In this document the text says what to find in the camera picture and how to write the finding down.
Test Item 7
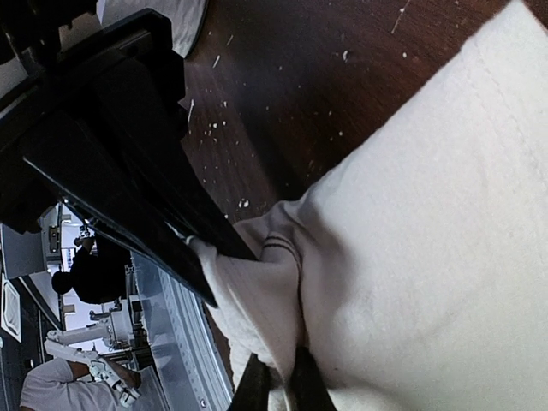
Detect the background person dark shirt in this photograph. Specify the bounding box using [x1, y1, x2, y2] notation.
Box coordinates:
[51, 235, 131, 305]

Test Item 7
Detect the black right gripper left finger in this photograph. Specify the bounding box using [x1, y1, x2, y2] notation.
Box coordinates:
[229, 354, 271, 411]

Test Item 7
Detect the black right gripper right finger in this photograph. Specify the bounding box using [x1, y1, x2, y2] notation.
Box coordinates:
[290, 347, 337, 411]

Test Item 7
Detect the beige underwear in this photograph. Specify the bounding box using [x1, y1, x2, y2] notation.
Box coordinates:
[186, 0, 548, 411]

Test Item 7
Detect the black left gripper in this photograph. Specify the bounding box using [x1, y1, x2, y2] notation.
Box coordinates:
[1, 1, 256, 306]

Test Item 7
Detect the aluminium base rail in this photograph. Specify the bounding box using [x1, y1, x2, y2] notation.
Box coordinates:
[131, 253, 233, 410]

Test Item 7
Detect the background person white shirt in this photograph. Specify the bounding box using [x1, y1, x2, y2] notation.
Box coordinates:
[20, 358, 125, 410]

